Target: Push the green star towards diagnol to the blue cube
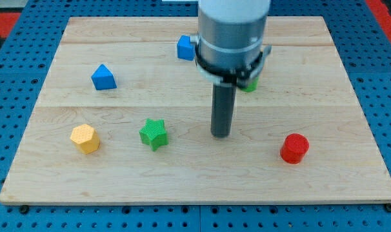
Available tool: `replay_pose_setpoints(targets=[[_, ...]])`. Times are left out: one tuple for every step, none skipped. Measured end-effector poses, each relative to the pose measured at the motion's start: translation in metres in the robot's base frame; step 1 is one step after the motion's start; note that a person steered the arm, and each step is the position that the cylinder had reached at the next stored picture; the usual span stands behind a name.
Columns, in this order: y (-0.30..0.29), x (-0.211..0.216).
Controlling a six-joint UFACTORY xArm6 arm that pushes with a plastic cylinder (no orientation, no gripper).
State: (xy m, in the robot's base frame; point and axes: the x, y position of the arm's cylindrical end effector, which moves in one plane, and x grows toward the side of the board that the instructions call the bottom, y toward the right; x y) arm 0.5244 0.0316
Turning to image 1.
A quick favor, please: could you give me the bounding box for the green star block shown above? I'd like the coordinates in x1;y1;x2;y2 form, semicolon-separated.
139;119;169;151

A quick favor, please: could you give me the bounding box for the wooden board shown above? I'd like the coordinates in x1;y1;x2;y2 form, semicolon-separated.
0;16;391;206

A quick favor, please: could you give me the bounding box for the yellow hexagon block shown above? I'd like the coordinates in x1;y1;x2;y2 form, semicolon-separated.
70;124;100;155

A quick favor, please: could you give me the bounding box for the blue triangular prism block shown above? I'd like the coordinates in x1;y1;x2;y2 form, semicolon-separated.
91;64;117;90

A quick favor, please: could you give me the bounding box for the blue cube block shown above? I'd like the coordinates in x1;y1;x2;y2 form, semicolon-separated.
176;35;195;61

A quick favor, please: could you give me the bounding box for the red cylinder block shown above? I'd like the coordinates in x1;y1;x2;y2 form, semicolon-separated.
280;133;310;164

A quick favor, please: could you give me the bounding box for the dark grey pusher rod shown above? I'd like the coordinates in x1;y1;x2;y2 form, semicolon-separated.
210;85;236;138

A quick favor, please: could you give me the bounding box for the black clamp ring bracket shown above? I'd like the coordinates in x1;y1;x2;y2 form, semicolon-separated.
190;34;272;89

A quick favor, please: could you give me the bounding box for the green block behind arm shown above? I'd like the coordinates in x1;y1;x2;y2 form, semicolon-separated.
241;77;259;93

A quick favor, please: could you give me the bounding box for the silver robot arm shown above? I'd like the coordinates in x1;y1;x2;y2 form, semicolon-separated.
197;0;271;69

